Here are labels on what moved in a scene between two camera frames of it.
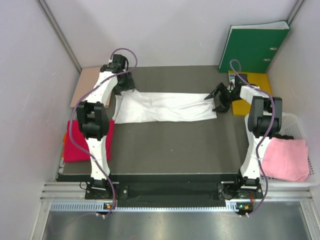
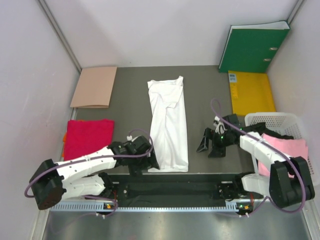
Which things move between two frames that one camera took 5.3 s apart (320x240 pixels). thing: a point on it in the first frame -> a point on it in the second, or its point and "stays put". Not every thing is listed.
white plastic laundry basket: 291,124 stays put
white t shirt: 134,106 -> 168,125
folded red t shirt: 73,154 stays put
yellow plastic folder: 240,107 stays put
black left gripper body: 125,84 -> 141,162
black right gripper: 224,106 -> 217,151
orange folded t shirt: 64,138 stays put
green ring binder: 254,45 stays put
